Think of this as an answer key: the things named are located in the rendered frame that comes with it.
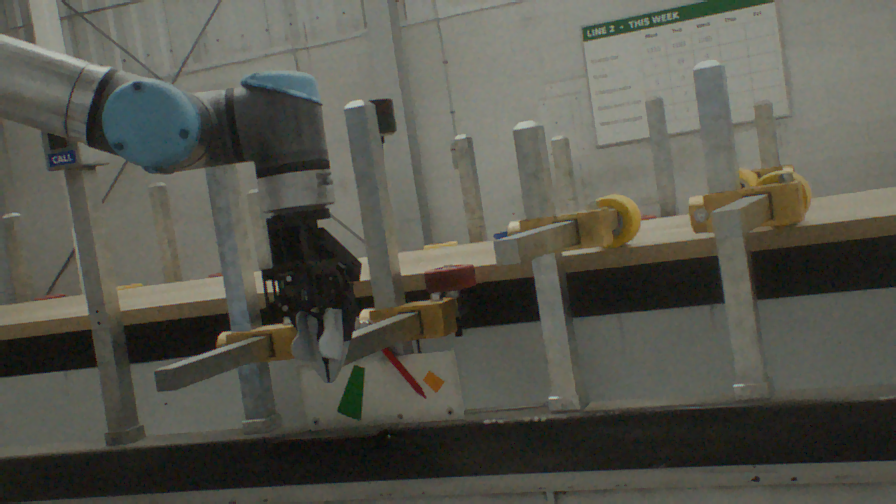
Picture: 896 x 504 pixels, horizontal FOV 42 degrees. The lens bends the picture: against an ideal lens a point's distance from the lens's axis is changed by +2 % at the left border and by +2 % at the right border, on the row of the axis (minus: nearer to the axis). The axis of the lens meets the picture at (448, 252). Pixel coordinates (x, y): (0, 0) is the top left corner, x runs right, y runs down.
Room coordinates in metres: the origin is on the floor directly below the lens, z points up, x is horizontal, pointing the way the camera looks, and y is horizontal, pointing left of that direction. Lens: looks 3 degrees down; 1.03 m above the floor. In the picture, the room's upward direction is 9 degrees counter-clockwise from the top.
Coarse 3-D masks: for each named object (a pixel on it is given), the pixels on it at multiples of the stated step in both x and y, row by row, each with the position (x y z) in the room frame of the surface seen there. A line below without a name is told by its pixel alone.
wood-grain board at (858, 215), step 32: (864, 192) 2.22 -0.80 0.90; (672, 224) 2.13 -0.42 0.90; (800, 224) 1.66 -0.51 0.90; (832, 224) 1.61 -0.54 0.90; (864, 224) 1.60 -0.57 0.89; (416, 256) 2.39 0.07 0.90; (448, 256) 2.21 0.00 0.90; (480, 256) 2.05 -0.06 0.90; (576, 256) 1.76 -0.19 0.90; (608, 256) 1.74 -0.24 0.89; (640, 256) 1.72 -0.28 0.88; (672, 256) 1.70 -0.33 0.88; (704, 256) 1.68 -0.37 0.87; (160, 288) 2.71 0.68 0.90; (192, 288) 2.48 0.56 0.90; (224, 288) 2.29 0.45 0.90; (416, 288) 1.86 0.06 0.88; (0, 320) 2.38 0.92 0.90; (32, 320) 2.20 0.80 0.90; (64, 320) 2.14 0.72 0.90; (128, 320) 2.09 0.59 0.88; (160, 320) 2.06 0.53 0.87
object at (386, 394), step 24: (360, 360) 1.68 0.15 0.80; (384, 360) 1.66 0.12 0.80; (408, 360) 1.65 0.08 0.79; (432, 360) 1.63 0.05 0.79; (312, 384) 1.71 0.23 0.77; (336, 384) 1.69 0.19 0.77; (384, 384) 1.66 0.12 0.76; (408, 384) 1.65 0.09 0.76; (456, 384) 1.62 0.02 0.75; (312, 408) 1.71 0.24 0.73; (336, 408) 1.70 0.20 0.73; (384, 408) 1.67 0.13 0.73; (408, 408) 1.65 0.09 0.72; (432, 408) 1.64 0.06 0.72; (456, 408) 1.62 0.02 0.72
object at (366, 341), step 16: (464, 304) 1.79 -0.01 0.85; (384, 320) 1.59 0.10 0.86; (400, 320) 1.58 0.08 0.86; (416, 320) 1.62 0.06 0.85; (352, 336) 1.46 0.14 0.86; (368, 336) 1.48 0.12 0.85; (384, 336) 1.52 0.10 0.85; (400, 336) 1.57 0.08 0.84; (352, 352) 1.44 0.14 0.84; (368, 352) 1.48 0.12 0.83
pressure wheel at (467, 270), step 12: (468, 264) 1.79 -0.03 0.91; (432, 276) 1.77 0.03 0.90; (444, 276) 1.76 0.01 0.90; (456, 276) 1.76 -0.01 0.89; (468, 276) 1.77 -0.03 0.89; (432, 288) 1.77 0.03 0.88; (444, 288) 1.76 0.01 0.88; (456, 288) 1.76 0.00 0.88; (456, 324) 1.79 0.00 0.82; (456, 336) 1.79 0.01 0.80
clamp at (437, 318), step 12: (444, 300) 1.64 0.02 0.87; (372, 312) 1.66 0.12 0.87; (384, 312) 1.66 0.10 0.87; (396, 312) 1.65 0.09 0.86; (408, 312) 1.64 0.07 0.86; (420, 312) 1.63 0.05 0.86; (432, 312) 1.63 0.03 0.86; (444, 312) 1.63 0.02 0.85; (432, 324) 1.63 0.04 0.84; (444, 324) 1.63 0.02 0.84; (420, 336) 1.64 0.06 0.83; (432, 336) 1.63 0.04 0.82; (444, 336) 1.62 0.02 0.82
